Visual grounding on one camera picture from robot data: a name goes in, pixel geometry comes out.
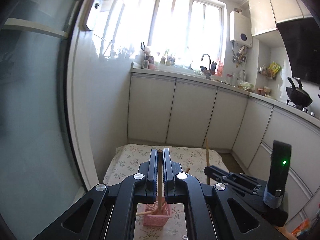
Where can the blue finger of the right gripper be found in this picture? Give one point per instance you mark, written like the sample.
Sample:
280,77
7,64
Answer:
217,174

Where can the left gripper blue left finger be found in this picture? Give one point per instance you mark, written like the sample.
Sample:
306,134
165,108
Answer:
151,178

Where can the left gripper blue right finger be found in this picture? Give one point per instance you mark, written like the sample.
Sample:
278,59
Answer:
170,192

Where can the black wok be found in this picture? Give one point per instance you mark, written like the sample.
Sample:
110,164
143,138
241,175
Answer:
298,95

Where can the white water heater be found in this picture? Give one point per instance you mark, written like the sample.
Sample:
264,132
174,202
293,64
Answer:
240,29

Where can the pink plastic utensil basket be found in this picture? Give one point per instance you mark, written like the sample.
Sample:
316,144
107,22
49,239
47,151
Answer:
156,217

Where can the red snack packaging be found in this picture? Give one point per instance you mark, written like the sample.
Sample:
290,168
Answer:
302,229

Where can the yellow snack bag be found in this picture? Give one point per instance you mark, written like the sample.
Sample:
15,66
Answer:
273,69

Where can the clear plastic bottle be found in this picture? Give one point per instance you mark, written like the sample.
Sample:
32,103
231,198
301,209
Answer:
242,76

